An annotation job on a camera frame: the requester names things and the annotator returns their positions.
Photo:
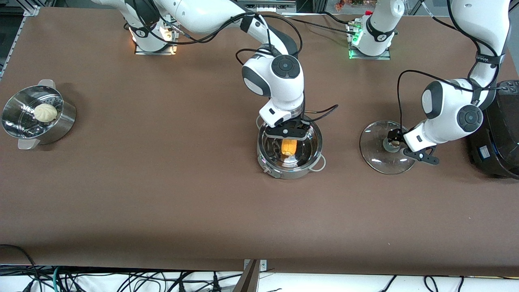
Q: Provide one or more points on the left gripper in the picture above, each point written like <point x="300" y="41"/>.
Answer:
<point x="394" y="136"/>

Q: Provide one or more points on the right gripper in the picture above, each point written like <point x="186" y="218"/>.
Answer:
<point x="300" y="122"/>

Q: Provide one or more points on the glass pot lid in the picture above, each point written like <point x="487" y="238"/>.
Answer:
<point x="377" y="154"/>

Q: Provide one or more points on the yellow corn cob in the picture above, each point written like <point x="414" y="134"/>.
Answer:
<point x="288" y="147"/>

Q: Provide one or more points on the steel cooking pot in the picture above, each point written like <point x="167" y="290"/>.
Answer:
<point x="292" y="172"/>

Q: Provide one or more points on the steel steamer pot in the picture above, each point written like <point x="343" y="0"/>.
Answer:
<point x="61" y="121"/>

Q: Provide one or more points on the black rice cooker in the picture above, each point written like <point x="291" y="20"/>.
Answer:
<point x="498" y="134"/>

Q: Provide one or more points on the grey control box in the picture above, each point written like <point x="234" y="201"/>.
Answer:
<point x="279" y="6"/>

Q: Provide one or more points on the brown table cover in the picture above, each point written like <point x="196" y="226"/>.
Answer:
<point x="243" y="223"/>

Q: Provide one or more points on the white steamed bun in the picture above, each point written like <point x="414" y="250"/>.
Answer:
<point x="45" y="112"/>

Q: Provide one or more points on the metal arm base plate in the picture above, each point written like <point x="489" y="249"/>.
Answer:
<point x="369" y="57"/>
<point x="156" y="52"/>

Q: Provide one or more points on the small metal bracket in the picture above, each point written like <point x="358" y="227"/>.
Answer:
<point x="263" y="265"/>

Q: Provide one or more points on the aluminium frame profile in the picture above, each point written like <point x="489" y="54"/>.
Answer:
<point x="248" y="280"/>
<point x="16" y="36"/>

